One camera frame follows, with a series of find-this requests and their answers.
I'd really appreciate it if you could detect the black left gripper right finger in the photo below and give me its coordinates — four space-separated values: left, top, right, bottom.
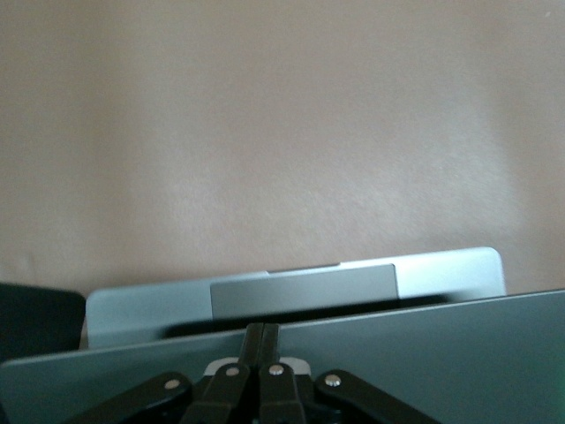
259 322 436 424

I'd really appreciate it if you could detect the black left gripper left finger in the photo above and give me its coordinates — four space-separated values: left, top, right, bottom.
65 322 265 424

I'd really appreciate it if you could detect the silver laptop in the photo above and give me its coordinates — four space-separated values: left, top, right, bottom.
0 246 565 424

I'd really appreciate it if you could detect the black mouse pad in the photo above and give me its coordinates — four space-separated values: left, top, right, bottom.
0 282 87 364

